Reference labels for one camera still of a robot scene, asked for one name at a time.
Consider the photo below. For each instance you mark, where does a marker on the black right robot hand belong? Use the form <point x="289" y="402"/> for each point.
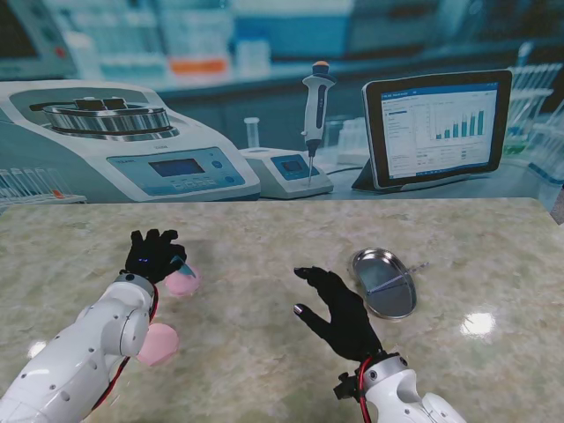
<point x="348" y="326"/>

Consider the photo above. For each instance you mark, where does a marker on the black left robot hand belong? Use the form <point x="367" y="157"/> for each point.
<point x="150" y="257"/>

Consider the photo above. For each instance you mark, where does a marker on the blue round filter paper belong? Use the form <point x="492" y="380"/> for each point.
<point x="185" y="266"/>

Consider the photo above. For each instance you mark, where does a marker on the pink culture dish lid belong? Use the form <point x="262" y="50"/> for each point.
<point x="161" y="346"/>

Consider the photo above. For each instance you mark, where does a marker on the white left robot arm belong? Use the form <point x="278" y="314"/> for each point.
<point x="79" y="352"/>

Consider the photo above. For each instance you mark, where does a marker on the pink culture dish base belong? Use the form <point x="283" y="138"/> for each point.
<point x="183" y="286"/>

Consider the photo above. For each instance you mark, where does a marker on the steel kidney tray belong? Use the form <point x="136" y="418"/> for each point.
<point x="390" y="299"/>

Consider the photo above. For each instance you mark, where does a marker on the printed laboratory backdrop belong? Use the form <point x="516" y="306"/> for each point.
<point x="282" y="110"/>

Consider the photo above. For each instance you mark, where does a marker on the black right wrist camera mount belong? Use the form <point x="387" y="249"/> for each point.
<point x="346" y="388"/>

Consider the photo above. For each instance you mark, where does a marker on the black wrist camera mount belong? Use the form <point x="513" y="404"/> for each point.
<point x="118" y="397"/>
<point x="346" y="388"/>

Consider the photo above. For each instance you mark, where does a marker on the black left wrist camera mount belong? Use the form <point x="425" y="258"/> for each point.
<point x="118" y="397"/>

